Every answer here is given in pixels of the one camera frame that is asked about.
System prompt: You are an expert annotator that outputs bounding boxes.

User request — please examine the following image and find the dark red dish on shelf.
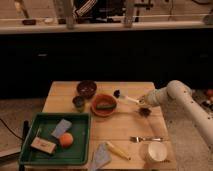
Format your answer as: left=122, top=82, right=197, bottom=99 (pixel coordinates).
left=22, top=19, right=36, bottom=25

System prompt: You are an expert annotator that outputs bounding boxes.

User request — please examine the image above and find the grey blue sponge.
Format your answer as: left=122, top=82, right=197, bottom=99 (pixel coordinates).
left=51, top=119, right=72, bottom=138

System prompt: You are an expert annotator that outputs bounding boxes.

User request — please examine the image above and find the blue grey cloth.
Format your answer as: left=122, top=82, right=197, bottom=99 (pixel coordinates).
left=88, top=143, right=111, bottom=171

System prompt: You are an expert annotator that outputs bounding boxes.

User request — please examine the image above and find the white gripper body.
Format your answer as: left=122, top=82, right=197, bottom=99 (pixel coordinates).
left=139, top=88, right=168, bottom=108

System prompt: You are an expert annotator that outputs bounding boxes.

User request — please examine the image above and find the green cucumber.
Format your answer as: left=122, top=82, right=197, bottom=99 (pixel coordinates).
left=96, top=104, right=117, bottom=110

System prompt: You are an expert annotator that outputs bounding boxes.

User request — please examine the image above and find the tan wooden block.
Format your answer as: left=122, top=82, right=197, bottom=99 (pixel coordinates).
left=31, top=137, right=56, bottom=154

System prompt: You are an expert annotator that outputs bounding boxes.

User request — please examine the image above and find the green tray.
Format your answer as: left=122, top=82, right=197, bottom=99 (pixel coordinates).
left=18, top=113, right=91, bottom=166

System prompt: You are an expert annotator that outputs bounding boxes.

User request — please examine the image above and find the dark brown bowl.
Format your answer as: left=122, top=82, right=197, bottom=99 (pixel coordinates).
left=77, top=80, right=97, bottom=99

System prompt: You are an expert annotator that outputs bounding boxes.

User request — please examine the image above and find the small green cup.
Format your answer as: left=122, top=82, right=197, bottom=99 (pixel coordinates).
left=72, top=96, right=85, bottom=112

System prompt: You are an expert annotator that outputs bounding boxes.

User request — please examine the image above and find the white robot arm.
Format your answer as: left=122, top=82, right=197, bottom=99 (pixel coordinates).
left=139, top=80, right=213, bottom=153

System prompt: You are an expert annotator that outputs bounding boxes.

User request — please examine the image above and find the white cup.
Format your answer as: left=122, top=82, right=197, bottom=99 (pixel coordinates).
left=145, top=142, right=168, bottom=163

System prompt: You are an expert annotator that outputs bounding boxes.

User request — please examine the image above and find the orange plate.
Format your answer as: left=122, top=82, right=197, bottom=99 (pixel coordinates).
left=91, top=94, right=117, bottom=117

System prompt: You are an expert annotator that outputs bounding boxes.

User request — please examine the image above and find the wooden table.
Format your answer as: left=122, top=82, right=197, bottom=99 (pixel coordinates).
left=24, top=80, right=179, bottom=171

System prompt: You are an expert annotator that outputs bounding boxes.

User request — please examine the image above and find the silver fork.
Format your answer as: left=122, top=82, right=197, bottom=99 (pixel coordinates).
left=130, top=136, right=163, bottom=143

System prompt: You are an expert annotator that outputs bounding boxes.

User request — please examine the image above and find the orange fruit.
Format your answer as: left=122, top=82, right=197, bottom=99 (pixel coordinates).
left=59, top=133, right=74, bottom=148

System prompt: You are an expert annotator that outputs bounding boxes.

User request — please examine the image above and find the dark grape bunch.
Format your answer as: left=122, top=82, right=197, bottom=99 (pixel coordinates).
left=139, top=108, right=151, bottom=117

